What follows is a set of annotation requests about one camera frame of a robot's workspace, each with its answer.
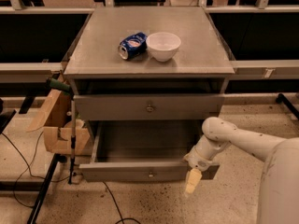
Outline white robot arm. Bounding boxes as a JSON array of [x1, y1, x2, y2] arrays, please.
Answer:
[[184, 117, 299, 224]]

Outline grey drawer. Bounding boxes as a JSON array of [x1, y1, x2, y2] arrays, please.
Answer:
[[74, 94, 224, 120], [78, 120, 221, 183]]

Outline black metal stand leg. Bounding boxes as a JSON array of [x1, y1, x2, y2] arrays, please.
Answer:
[[27, 154, 62, 224]]

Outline green handled pole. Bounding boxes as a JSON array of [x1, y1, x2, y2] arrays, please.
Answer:
[[47, 78, 76, 184]]

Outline black floor cable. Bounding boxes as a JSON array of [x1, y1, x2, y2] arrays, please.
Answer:
[[0, 131, 142, 224]]

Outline cardboard box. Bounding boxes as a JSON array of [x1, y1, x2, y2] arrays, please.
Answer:
[[26, 75, 92, 156]]

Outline black stand foot right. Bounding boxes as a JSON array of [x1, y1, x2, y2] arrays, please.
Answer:
[[276, 93, 299, 120]]

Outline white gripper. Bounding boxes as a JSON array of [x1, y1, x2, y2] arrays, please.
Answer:
[[184, 136, 227, 194]]

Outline crushed blue soda can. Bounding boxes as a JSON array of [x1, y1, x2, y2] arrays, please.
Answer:
[[118, 32, 147, 60]]

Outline white bowl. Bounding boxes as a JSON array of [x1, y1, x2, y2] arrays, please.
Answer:
[[146, 32, 181, 62]]

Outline grey drawer cabinet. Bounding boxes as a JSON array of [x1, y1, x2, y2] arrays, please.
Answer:
[[64, 6, 236, 175]]

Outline grey top drawer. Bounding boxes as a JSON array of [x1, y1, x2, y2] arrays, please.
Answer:
[[74, 94, 224, 120]]

